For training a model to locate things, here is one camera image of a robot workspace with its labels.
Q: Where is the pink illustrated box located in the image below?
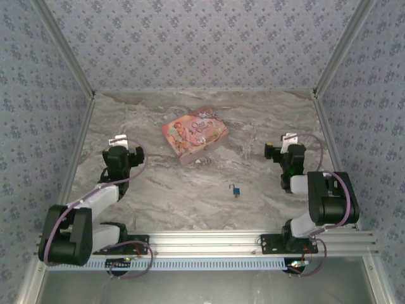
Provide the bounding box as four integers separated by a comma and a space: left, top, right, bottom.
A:
161, 106, 231, 167

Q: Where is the grey metal lower panel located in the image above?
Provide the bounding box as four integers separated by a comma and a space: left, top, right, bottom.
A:
37, 269, 378, 304

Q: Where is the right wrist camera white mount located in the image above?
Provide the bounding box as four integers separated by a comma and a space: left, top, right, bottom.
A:
282, 132, 300, 153

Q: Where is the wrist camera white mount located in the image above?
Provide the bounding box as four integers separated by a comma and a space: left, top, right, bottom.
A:
108, 135, 129, 149
282, 132, 300, 153

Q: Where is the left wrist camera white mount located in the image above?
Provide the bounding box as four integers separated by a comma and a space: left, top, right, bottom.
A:
108, 135, 129, 149

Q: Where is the aluminium side rail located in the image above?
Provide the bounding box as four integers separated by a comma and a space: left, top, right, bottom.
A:
311, 91, 363, 231
47, 94, 96, 232

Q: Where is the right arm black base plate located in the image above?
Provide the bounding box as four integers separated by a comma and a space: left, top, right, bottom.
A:
259, 234, 319, 255

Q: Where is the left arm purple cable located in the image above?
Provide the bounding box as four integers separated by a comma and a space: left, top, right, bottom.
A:
42, 139, 154, 280

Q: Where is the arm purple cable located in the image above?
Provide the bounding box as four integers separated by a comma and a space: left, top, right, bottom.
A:
42, 139, 154, 280
286, 132, 352, 278

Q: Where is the black controller board bracket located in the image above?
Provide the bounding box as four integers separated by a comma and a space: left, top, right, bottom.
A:
105, 258, 132, 270
284, 258, 310, 274

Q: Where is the aluminium mounting rail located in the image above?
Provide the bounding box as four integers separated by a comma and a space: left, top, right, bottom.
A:
33, 231, 380, 257

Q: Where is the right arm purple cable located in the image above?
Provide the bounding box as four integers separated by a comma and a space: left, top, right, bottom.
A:
286, 132, 352, 278

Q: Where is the white slotted cable duct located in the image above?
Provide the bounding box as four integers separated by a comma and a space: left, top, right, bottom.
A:
46, 256, 287, 272

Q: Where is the aluminium frame post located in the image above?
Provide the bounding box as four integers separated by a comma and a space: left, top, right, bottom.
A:
33, 0, 96, 99
312, 0, 378, 99

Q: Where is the aluminium frame leg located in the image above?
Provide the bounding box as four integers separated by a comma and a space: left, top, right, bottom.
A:
15, 258, 49, 304
362, 256, 396, 304

